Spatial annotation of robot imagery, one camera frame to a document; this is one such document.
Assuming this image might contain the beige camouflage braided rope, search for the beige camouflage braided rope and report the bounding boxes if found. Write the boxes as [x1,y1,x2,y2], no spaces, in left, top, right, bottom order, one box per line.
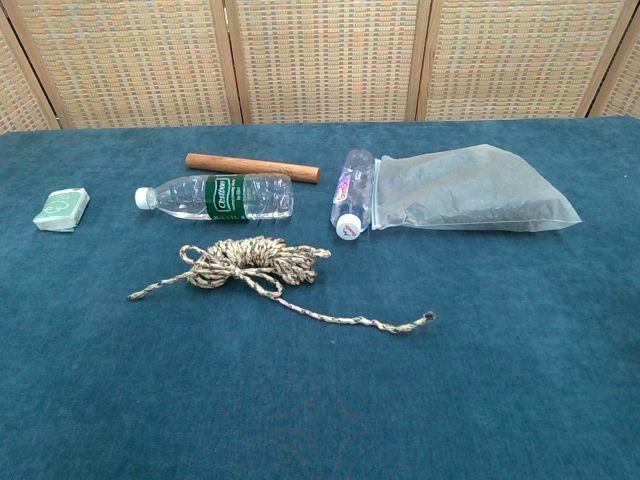
[126,235,436,335]

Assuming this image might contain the small bottle with pink label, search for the small bottle with pink label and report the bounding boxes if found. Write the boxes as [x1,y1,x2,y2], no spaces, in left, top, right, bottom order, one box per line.
[329,148,377,242]

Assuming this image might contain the clear bottle with green label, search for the clear bottle with green label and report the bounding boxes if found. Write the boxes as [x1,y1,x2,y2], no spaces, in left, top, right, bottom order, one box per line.
[133,172,294,222]

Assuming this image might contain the brown wooden stick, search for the brown wooden stick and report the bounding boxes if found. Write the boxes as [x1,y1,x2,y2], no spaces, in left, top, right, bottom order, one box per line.
[184,152,321,187]

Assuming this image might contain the clear plastic zip bag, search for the clear plastic zip bag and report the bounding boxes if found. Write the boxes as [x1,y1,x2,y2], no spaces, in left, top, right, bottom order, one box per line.
[368,143,583,233]

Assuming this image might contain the blue felt table cover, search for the blue felt table cover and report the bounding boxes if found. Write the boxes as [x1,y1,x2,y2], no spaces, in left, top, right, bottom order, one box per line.
[0,115,640,480]

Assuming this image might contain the woven folding screen panel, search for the woven folding screen panel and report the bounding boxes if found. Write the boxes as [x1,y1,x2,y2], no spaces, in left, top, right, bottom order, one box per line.
[0,9,61,135]
[223,0,432,125]
[0,0,245,130]
[416,0,640,122]
[592,29,640,120]

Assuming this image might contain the green tissue pack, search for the green tissue pack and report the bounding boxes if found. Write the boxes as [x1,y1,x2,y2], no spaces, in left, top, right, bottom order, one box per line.
[32,187,92,234]

